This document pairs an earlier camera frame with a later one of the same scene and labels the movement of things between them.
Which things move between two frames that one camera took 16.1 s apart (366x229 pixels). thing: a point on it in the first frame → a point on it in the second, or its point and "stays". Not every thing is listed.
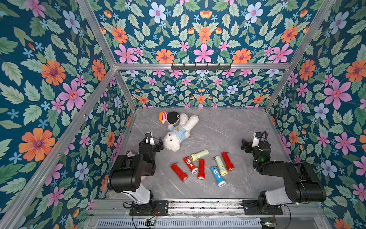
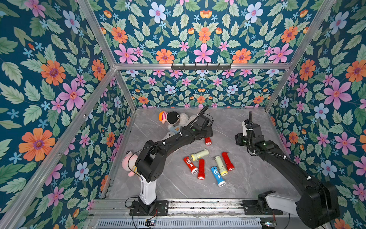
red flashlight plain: x=182 y=176 → x=208 y=141
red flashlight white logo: x=194 y=170 stays
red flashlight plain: x=201 y=174 stays
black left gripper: x=156 y=146 → x=209 y=132
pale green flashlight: x=194 y=157 stays
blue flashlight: x=220 y=181 stays
